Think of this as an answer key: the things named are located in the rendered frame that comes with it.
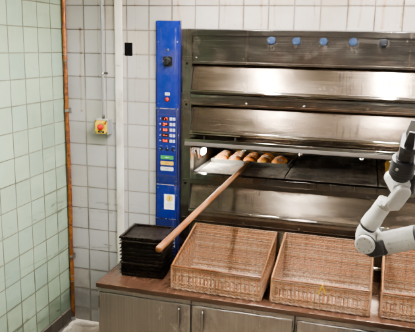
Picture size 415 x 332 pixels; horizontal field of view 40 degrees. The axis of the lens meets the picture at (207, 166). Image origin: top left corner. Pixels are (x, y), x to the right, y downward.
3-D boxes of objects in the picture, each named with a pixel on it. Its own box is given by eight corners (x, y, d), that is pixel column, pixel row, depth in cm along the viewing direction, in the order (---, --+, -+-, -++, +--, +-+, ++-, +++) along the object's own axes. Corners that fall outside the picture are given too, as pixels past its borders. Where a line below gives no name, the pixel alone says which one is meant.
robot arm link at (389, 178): (385, 158, 211) (379, 182, 217) (394, 175, 202) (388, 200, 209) (414, 157, 211) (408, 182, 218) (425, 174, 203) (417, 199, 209)
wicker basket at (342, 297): (282, 271, 367) (284, 230, 361) (372, 283, 351) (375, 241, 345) (268, 303, 321) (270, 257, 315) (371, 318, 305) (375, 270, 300)
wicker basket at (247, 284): (193, 260, 382) (194, 221, 376) (276, 271, 366) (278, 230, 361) (168, 289, 337) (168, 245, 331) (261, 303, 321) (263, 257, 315)
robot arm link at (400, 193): (392, 171, 211) (373, 197, 218) (400, 186, 203) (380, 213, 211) (406, 176, 212) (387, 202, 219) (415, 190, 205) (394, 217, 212)
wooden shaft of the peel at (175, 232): (161, 253, 231) (161, 246, 230) (154, 252, 232) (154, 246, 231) (248, 167, 392) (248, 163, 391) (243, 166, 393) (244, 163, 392)
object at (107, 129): (99, 132, 384) (99, 117, 382) (112, 133, 382) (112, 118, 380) (93, 134, 377) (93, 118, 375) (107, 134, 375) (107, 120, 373)
